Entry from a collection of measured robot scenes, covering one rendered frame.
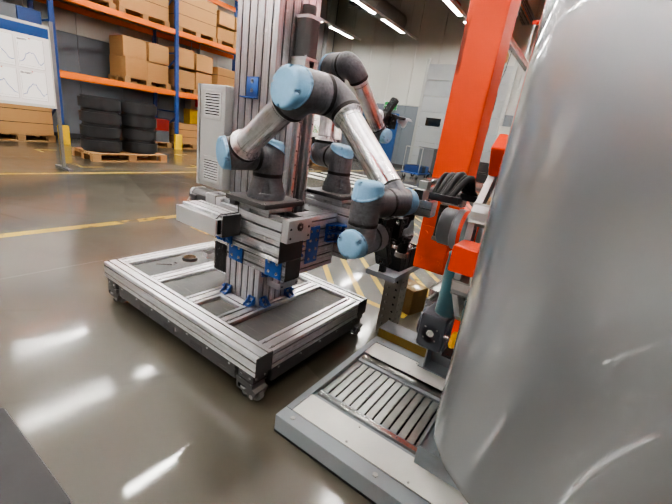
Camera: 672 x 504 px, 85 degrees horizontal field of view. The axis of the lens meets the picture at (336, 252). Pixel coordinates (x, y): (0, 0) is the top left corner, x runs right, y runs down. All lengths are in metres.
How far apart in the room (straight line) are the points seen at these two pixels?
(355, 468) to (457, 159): 1.29
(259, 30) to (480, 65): 0.92
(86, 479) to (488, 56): 2.07
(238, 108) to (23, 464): 1.44
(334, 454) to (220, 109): 1.49
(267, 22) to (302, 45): 0.16
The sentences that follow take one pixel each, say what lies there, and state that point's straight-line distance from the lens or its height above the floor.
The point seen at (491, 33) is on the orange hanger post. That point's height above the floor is 1.56.
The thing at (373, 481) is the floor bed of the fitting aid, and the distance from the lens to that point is 1.37.
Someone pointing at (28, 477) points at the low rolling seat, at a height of 0.34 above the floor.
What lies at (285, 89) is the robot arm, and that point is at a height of 1.20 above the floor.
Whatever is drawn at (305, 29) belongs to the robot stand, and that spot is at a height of 1.48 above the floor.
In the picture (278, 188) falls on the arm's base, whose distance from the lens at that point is 1.47.
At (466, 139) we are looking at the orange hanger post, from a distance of 1.75.
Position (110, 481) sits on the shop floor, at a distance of 1.50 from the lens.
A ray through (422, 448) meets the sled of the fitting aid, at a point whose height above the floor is 0.17.
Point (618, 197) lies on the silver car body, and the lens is 0.25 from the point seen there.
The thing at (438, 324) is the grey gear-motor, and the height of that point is 0.37.
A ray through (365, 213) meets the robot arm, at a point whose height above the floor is 0.93.
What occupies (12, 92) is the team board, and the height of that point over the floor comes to 0.99.
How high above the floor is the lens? 1.11
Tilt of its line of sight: 18 degrees down
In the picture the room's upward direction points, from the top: 8 degrees clockwise
